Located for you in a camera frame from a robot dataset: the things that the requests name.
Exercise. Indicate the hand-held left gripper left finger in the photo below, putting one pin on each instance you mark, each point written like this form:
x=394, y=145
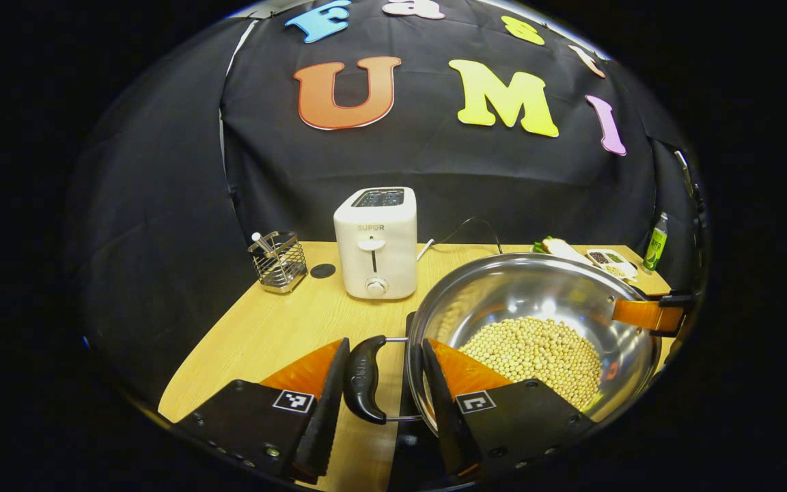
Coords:
x=325, y=403

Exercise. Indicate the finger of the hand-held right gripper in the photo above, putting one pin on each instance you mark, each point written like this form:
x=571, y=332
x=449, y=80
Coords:
x=646, y=314

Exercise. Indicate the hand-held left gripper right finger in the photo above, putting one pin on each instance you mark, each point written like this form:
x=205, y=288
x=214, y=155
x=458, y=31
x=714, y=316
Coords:
x=443, y=410

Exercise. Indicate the black induction cooktop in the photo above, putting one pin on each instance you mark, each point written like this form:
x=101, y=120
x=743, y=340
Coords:
x=410, y=454

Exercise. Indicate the stainless steel pot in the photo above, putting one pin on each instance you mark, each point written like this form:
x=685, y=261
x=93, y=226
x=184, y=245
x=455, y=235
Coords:
x=523, y=287

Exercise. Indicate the white divided bean tray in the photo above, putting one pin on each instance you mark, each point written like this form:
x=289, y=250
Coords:
x=613, y=263

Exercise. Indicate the green drink bottle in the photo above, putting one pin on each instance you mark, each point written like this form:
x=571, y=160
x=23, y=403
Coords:
x=656, y=246

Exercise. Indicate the sandwich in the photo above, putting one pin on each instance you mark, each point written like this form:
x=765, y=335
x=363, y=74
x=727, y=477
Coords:
x=564, y=249

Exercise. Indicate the pile of soybeans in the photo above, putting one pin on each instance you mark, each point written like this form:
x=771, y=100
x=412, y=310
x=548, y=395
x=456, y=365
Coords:
x=537, y=348

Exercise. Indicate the white toaster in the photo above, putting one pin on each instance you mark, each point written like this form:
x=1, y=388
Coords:
x=374, y=260

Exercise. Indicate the small white utensil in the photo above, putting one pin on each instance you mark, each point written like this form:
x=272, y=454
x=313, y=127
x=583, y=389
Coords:
x=260, y=240

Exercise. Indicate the black backdrop cloth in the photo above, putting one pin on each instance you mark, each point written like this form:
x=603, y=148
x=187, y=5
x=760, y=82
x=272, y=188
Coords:
x=161, y=205

